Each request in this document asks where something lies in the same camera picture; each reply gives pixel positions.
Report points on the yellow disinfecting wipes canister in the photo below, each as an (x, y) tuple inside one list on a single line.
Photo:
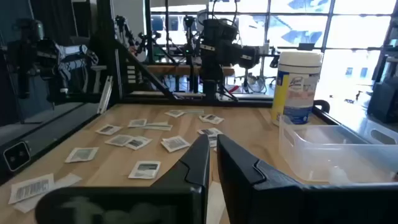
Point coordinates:
[(295, 93)]

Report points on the black background robot arm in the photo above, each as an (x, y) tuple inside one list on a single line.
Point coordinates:
[(28, 62)]

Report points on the wooden desk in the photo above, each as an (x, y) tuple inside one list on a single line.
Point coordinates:
[(174, 70)]

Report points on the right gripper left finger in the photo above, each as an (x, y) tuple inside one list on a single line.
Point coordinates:
[(192, 193)]

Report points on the black camera tripod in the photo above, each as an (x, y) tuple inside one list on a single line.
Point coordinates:
[(189, 46)]

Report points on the white metal bar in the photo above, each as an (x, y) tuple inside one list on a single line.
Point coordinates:
[(105, 93)]

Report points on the black frame clamp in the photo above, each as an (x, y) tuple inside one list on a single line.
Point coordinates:
[(325, 104)]

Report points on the white bandage wrapper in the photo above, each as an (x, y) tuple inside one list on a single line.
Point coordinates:
[(214, 202)]

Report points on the black table-level camera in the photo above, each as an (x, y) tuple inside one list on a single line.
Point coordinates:
[(17, 155)]

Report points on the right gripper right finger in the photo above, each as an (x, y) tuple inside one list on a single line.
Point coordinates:
[(248, 193)]

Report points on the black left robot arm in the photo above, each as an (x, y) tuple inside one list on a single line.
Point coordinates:
[(214, 46)]

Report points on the black machine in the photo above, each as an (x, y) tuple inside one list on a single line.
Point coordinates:
[(385, 99)]

